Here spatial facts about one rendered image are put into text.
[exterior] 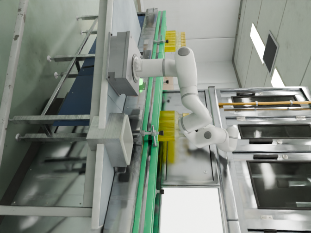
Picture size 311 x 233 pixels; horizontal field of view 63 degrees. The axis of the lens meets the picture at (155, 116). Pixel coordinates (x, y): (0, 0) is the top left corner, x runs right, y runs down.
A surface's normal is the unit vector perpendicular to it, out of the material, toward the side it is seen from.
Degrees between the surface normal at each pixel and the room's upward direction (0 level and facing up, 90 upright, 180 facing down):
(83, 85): 90
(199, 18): 90
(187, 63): 86
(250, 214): 90
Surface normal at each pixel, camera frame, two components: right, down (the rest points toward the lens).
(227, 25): -0.07, 0.69
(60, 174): -0.08, -0.72
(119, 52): -0.10, -0.26
